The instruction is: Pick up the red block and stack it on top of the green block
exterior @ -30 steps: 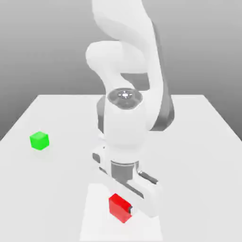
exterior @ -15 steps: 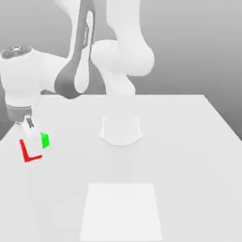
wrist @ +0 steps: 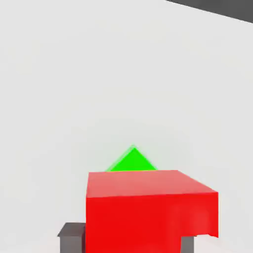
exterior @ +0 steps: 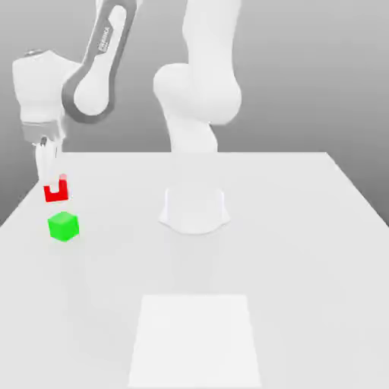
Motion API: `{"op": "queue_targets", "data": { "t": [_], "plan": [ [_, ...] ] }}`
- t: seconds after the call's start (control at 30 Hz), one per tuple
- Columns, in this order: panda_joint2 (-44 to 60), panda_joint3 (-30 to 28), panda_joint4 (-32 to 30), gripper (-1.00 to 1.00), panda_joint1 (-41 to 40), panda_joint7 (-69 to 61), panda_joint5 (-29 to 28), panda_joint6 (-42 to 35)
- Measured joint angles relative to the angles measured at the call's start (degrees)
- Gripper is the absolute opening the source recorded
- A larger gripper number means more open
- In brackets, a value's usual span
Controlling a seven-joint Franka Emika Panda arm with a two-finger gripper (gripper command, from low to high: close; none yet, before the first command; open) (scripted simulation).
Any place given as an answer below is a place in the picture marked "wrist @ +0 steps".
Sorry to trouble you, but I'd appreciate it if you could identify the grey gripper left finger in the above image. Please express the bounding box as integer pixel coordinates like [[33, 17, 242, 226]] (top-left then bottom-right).
[[39, 222, 87, 253]]

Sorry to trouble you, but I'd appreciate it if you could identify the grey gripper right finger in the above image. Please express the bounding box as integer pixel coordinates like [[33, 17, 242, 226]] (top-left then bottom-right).
[[181, 234, 214, 253]]

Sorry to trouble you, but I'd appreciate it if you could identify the small red cube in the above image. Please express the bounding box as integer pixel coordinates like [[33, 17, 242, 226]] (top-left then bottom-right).
[[85, 169, 219, 253]]

